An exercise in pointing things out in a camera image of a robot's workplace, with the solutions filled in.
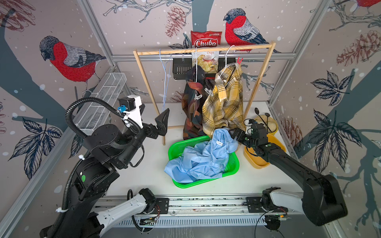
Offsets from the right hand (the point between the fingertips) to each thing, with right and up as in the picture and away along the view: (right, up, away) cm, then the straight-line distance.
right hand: (233, 132), depth 87 cm
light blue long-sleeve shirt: (-17, -13, -13) cm, 25 cm away
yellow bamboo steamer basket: (+29, +4, +12) cm, 32 cm away
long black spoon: (+22, +14, +19) cm, 32 cm away
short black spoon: (+30, +10, +18) cm, 36 cm away
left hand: (-35, +14, -38) cm, 54 cm away
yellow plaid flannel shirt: (-3, +15, +11) cm, 19 cm away
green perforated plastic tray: (-34, -10, -3) cm, 36 cm away
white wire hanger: (-44, +40, +20) cm, 62 cm away
